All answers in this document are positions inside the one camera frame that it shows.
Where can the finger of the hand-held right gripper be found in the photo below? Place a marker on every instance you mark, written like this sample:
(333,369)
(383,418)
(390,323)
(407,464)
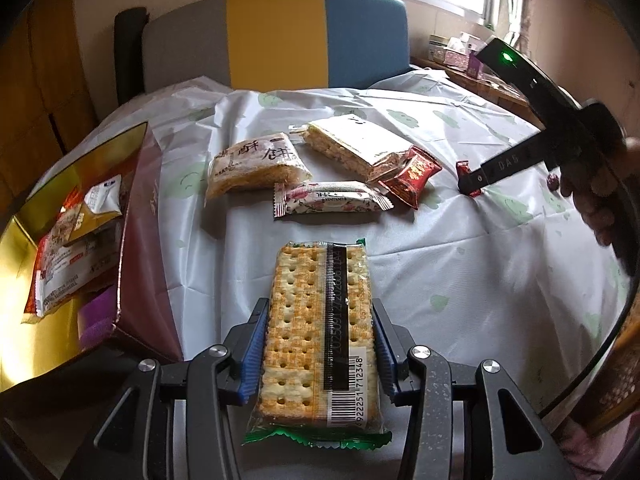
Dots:
(505,162)

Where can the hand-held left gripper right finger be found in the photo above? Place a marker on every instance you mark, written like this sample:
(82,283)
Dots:
(387,365)

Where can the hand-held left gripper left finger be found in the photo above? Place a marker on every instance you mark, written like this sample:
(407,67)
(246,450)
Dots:
(250,360)

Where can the tiny red packet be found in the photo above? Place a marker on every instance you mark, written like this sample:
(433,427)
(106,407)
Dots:
(462,166)

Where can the green-edged cracker packet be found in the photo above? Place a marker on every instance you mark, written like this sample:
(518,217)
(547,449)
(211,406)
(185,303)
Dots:
(300,335)

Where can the red candy packet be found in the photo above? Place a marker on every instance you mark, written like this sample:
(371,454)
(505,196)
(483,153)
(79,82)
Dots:
(410,177)

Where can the gold tin box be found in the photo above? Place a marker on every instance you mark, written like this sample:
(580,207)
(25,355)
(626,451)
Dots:
(145,260)

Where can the purple snack packet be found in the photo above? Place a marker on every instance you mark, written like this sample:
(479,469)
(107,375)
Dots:
(97,320)

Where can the white sandwich cracker packet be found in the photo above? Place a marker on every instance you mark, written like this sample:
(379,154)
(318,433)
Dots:
(345,140)

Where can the floral white snack packet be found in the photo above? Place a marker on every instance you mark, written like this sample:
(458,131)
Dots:
(330,199)

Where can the clear rice cake packet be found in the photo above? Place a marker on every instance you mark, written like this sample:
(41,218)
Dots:
(255,170)

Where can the large red snack bag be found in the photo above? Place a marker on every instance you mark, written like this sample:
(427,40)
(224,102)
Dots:
(65,270)

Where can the white sachet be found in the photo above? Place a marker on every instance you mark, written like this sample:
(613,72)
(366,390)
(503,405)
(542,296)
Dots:
(102,197)

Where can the person's right hand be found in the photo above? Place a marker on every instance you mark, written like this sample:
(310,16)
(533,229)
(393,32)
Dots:
(585,200)

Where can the small red date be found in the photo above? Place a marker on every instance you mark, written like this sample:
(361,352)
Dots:
(553,181)

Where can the purple box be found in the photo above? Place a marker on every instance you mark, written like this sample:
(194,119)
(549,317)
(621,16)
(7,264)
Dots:
(475,65)

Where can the floral tissue box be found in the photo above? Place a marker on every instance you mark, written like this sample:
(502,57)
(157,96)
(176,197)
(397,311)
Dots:
(456,58)

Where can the pale side curtain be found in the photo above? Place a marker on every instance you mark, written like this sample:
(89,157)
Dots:
(517,35)

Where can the boxes on windowsill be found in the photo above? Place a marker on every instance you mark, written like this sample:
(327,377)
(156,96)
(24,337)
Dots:
(437,49)

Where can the black rolled mat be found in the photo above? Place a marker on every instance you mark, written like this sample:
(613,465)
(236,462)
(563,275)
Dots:
(129,55)

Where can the wooden wardrobe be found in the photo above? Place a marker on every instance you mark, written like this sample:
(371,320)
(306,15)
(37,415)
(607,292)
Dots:
(40,85)

